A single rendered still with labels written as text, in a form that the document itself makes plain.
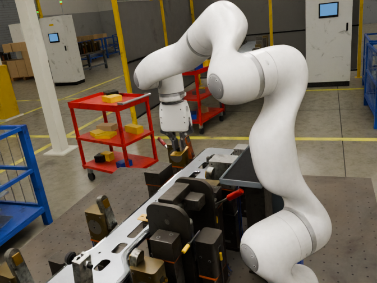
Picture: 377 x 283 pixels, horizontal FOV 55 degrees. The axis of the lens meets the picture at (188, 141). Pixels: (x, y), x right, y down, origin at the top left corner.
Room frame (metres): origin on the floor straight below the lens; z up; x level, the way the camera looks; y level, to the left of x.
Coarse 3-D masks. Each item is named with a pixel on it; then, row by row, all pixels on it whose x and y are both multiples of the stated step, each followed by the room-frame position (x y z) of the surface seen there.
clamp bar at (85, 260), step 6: (72, 252) 0.68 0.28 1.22; (84, 252) 0.67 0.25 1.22; (66, 258) 0.66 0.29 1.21; (72, 258) 0.67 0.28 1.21; (78, 258) 0.67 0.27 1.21; (84, 258) 0.65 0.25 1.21; (90, 258) 0.67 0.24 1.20; (72, 264) 0.65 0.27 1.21; (78, 264) 0.64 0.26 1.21; (84, 264) 0.65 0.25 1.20; (90, 264) 0.65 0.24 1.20; (78, 270) 0.64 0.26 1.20; (84, 270) 0.65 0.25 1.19; (90, 270) 0.67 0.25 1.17; (78, 276) 0.64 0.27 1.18; (84, 276) 0.65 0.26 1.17; (90, 276) 0.67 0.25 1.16; (78, 282) 0.65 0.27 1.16; (84, 282) 0.65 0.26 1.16; (90, 282) 0.66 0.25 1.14
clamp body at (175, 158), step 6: (168, 144) 1.74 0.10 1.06; (186, 144) 1.71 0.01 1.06; (168, 150) 1.74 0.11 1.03; (186, 150) 1.70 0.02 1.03; (168, 156) 1.74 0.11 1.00; (174, 156) 1.72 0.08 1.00; (180, 156) 1.71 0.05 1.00; (186, 156) 1.69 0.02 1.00; (174, 162) 1.72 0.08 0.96; (180, 162) 1.71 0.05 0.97; (186, 162) 1.69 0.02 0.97; (174, 168) 1.73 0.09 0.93; (180, 168) 1.72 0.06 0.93; (174, 174) 1.74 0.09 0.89
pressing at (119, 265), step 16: (192, 160) 1.65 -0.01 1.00; (176, 176) 1.47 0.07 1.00; (160, 192) 1.34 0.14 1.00; (144, 208) 1.22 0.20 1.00; (128, 224) 1.12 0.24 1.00; (112, 240) 1.04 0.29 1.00; (128, 240) 1.02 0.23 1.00; (80, 256) 0.97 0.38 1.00; (96, 256) 0.96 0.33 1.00; (112, 256) 0.95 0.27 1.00; (128, 256) 0.96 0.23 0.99; (64, 272) 0.90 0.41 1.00; (96, 272) 0.88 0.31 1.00; (112, 272) 0.87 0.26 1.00; (128, 272) 0.86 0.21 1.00
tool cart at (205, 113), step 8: (208, 64) 5.43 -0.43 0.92; (184, 72) 5.03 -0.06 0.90; (192, 72) 4.96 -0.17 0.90; (200, 72) 5.02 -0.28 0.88; (200, 88) 5.48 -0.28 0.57; (192, 96) 5.17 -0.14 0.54; (200, 96) 5.10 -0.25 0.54; (208, 96) 5.15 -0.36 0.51; (200, 104) 5.76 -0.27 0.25; (192, 112) 5.22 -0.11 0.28; (200, 112) 4.94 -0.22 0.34; (208, 112) 5.39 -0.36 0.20; (216, 112) 5.34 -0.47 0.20; (192, 120) 5.07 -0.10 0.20; (200, 120) 4.94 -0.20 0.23; (200, 128) 4.98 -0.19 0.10
